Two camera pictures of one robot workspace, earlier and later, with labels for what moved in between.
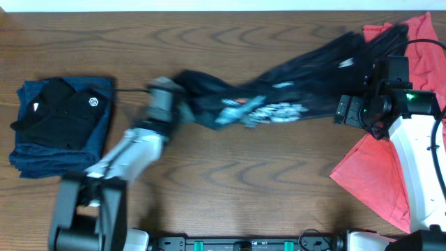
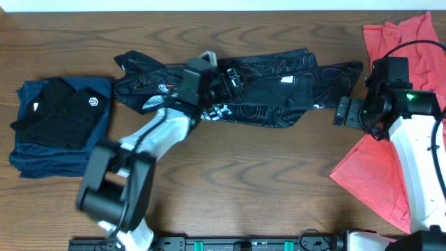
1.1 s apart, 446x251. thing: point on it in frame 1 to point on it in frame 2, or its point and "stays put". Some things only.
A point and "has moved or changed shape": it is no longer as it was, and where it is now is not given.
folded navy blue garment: (36, 160) stays put
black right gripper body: (356, 113) stays put
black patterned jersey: (313, 86) has moved or changed shape
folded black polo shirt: (61, 116) stays put
